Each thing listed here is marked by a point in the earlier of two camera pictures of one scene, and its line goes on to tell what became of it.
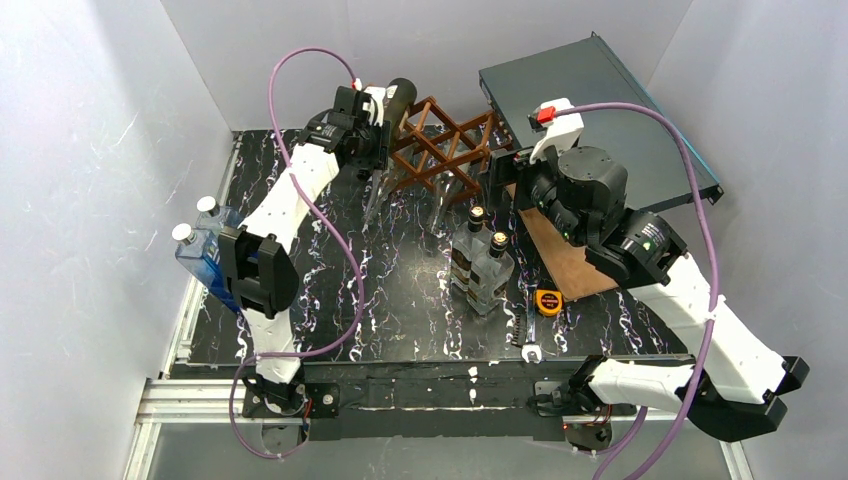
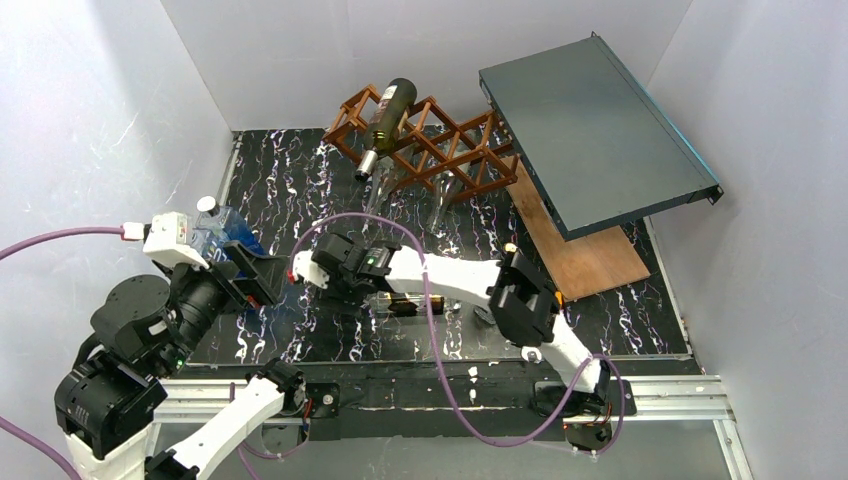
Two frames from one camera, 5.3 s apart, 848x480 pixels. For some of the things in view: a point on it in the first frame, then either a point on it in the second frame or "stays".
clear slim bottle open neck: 382,180 stays
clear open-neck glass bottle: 445,190 stays
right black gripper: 500,173 -> 332,258
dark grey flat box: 584,71 stays
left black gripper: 379,147 -> 240,282
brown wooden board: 574,277 stays
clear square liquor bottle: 469,245 -> 404,304
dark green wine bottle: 398,100 stays
